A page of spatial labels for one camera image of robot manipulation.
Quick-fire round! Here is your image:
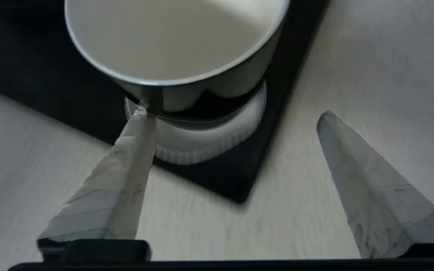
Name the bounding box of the black cup white inside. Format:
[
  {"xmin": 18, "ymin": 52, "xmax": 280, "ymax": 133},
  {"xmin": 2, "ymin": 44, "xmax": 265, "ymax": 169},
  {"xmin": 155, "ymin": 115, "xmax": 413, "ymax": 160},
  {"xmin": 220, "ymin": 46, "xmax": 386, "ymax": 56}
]
[{"xmin": 64, "ymin": 0, "xmax": 291, "ymax": 130}]

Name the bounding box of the black rectangular tray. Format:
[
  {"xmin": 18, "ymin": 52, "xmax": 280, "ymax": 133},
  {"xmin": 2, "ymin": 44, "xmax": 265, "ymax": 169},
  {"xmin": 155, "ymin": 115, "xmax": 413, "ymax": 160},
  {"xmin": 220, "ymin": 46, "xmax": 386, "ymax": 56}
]
[{"xmin": 0, "ymin": 0, "xmax": 330, "ymax": 204}]

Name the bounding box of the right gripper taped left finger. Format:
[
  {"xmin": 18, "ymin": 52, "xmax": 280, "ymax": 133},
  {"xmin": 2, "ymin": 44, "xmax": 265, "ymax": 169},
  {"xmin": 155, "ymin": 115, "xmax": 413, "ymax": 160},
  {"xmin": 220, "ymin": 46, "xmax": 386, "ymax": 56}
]
[{"xmin": 36, "ymin": 107, "xmax": 158, "ymax": 242}]

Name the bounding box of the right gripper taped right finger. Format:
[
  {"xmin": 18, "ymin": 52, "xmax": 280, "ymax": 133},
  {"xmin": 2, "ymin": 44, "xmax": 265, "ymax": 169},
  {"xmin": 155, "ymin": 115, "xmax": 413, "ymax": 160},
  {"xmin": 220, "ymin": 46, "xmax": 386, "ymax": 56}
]
[{"xmin": 316, "ymin": 110, "xmax": 434, "ymax": 259}]

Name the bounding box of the small white saucer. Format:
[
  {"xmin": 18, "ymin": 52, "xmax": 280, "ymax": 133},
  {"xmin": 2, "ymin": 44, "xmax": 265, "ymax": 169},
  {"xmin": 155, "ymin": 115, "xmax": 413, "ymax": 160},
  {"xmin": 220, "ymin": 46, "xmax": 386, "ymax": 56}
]
[{"xmin": 124, "ymin": 81, "xmax": 267, "ymax": 166}]

